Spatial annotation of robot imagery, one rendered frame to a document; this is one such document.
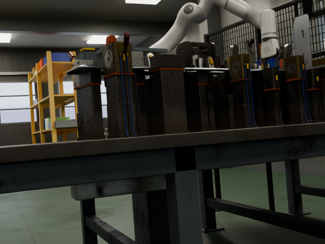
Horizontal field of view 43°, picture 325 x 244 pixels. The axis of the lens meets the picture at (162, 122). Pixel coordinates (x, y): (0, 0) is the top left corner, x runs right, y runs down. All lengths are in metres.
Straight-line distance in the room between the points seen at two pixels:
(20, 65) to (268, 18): 9.83
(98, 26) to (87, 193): 7.92
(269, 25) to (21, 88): 9.75
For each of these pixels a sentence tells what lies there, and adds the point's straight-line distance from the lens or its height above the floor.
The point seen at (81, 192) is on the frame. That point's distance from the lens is 1.46.
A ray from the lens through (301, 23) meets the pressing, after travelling 2.68.
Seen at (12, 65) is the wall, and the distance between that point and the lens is 11.79.
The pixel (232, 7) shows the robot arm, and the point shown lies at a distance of 2.51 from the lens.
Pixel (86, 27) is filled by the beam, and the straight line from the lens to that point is 9.19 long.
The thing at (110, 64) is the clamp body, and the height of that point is 0.98.
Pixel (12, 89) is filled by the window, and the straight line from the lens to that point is 11.67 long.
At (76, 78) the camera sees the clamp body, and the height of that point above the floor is 0.98.
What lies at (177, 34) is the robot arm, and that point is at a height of 1.30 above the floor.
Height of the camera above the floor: 0.70
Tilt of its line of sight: 2 degrees up
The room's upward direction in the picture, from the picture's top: 4 degrees counter-clockwise
